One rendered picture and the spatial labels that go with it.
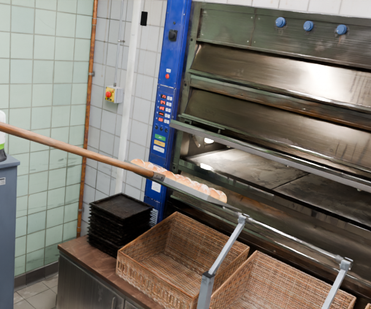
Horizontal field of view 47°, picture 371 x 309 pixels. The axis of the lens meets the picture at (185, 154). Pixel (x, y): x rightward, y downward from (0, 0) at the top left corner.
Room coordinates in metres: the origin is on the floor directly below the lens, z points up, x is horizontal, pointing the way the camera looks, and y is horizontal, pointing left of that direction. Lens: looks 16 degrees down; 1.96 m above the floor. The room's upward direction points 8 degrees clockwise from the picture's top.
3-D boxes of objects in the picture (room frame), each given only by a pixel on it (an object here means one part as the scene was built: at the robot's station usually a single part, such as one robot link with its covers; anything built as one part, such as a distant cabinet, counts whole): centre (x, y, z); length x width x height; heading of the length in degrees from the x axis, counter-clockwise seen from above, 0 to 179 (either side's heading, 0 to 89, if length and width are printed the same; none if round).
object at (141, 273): (2.13, -0.07, 0.72); 0.56 x 0.49 x 0.28; 52
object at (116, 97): (2.87, 0.53, 1.46); 0.10 x 0.07 x 0.10; 53
